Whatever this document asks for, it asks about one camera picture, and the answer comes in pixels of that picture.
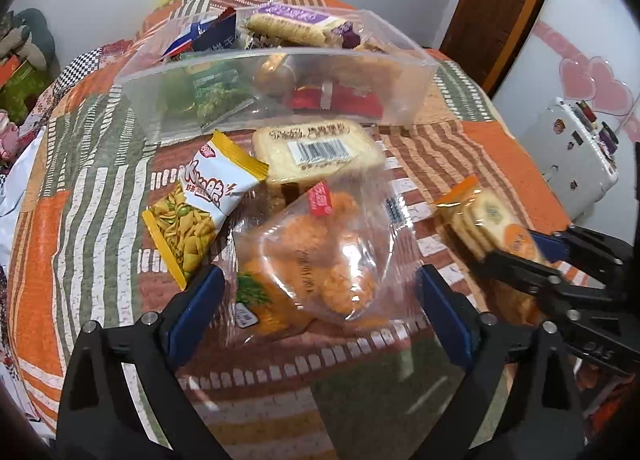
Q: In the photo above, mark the red snack pack in bin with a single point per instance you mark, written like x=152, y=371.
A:
x=333, y=97

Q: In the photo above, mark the clear plastic storage bin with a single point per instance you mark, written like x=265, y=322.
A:
x=386, y=63

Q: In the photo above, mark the pink plush toy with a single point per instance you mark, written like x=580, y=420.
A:
x=9, y=138

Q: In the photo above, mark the white plastic bag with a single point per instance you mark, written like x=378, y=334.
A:
x=13, y=193

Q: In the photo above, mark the yellow Kako snack bag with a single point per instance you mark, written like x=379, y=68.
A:
x=184, y=223

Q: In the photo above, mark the green patterned box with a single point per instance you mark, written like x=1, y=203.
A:
x=20, y=92

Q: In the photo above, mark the green snack pack in bin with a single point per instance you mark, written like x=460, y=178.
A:
x=219, y=91

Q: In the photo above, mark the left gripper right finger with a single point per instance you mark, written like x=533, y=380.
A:
x=541, y=419

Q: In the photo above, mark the round cracker pack orange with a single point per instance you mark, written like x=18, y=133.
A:
x=481, y=223

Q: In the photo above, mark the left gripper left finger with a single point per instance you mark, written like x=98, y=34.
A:
x=121, y=397

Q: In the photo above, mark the square bread pack with barcode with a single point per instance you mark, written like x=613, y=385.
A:
x=301, y=155

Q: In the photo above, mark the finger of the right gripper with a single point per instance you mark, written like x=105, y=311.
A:
x=537, y=280
x=552, y=248

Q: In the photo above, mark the grey stuffed toy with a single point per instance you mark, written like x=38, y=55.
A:
x=18, y=42

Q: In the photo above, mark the clear bag orange snacks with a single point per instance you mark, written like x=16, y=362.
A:
x=341, y=259

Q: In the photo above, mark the brown wooden door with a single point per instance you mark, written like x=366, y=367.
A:
x=485, y=37

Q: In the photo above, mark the purple coconut roll pack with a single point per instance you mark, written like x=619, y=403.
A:
x=303, y=26

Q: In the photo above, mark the white appliance with stickers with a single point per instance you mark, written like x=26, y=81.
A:
x=567, y=149

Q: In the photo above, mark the blue red white snack bag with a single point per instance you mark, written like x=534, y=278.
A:
x=203, y=33

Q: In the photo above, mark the checkered patchwork blanket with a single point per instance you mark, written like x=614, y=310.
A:
x=79, y=68

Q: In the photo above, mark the patchwork orange quilt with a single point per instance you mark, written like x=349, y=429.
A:
x=81, y=252

